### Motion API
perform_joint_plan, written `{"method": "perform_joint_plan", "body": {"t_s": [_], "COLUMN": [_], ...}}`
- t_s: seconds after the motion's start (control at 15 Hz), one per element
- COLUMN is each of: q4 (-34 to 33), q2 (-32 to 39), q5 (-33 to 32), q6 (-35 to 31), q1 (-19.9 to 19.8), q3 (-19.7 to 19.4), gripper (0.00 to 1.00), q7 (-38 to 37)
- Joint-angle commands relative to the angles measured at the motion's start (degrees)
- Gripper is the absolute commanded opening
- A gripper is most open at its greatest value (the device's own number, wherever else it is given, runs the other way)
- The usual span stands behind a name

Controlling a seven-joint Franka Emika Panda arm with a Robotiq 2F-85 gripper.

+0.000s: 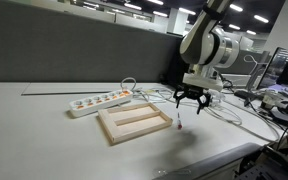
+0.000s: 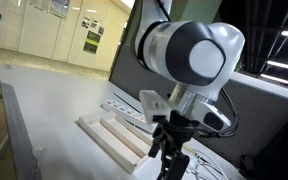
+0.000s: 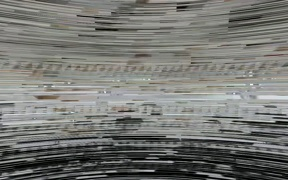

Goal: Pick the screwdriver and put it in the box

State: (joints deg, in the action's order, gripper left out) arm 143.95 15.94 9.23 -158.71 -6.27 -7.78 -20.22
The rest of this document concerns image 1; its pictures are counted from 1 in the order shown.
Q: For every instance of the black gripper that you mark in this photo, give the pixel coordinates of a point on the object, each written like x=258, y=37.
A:
x=192, y=91

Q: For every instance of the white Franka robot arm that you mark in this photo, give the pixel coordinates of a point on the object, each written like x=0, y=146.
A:
x=200, y=40

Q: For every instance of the shallow wooden box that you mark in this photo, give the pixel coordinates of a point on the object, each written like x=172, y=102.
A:
x=137, y=117

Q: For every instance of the red marker pen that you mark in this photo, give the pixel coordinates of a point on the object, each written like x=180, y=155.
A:
x=179, y=124

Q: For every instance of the pale square pillar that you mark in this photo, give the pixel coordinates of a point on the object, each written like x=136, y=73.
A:
x=176, y=21

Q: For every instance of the long ceiling light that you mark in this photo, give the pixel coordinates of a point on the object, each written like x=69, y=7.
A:
x=234, y=27
x=261, y=18
x=236, y=7
x=187, y=11
x=160, y=13
x=132, y=6

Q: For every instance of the computer monitor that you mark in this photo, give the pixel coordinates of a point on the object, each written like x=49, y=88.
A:
x=274, y=68

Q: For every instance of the white power strip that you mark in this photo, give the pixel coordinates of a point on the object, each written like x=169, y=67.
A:
x=94, y=103

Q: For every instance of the grey desk partition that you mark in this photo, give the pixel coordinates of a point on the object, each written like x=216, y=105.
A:
x=67, y=50

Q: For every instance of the black metal equipment frame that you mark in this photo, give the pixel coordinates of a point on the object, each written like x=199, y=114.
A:
x=270, y=165

